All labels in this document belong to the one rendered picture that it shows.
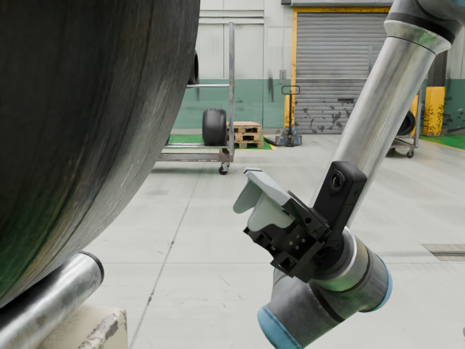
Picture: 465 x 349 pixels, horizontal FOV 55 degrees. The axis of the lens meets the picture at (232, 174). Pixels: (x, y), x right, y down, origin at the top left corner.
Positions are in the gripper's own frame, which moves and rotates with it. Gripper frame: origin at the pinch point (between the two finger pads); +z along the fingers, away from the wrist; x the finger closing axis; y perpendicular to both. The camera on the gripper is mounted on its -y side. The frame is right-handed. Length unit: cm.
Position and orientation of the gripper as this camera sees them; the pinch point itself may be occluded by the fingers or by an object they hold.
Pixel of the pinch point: (257, 172)
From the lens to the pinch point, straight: 49.3
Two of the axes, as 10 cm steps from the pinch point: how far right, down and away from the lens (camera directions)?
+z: -5.8, -4.7, -6.7
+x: -4.6, -4.8, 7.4
